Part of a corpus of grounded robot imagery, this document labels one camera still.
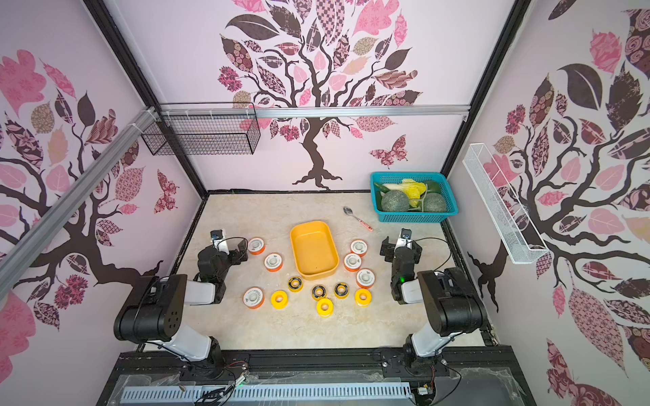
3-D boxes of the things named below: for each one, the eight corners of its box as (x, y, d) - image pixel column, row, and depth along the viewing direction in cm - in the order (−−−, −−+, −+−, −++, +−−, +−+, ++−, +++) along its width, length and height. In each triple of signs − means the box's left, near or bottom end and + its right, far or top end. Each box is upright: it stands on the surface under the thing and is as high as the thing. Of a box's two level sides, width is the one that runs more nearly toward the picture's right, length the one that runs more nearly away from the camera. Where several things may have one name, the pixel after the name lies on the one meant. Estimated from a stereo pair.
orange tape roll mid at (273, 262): (263, 272, 96) (262, 270, 94) (266, 255, 101) (265, 252, 99) (281, 272, 96) (280, 270, 94) (284, 255, 101) (283, 252, 99)
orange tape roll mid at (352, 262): (344, 271, 96) (344, 269, 94) (343, 256, 100) (343, 253, 98) (361, 271, 96) (362, 269, 94) (360, 256, 100) (361, 253, 98)
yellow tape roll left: (270, 310, 86) (268, 307, 85) (273, 293, 90) (271, 290, 89) (287, 309, 86) (286, 307, 85) (289, 293, 90) (288, 290, 89)
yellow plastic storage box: (299, 286, 92) (297, 279, 87) (289, 233, 108) (287, 224, 103) (342, 275, 95) (343, 268, 90) (326, 225, 111) (326, 216, 106)
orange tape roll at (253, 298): (241, 309, 87) (240, 307, 85) (246, 288, 92) (244, 286, 90) (262, 309, 87) (261, 306, 85) (266, 288, 92) (265, 286, 90)
